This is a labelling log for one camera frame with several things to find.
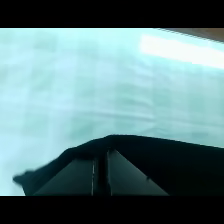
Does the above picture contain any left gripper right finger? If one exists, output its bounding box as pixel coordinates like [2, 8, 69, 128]
[105, 148, 170, 197]

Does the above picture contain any black garment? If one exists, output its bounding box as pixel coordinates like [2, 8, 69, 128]
[12, 134, 224, 197]

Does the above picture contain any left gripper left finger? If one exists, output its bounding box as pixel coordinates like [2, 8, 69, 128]
[33, 157, 96, 197]

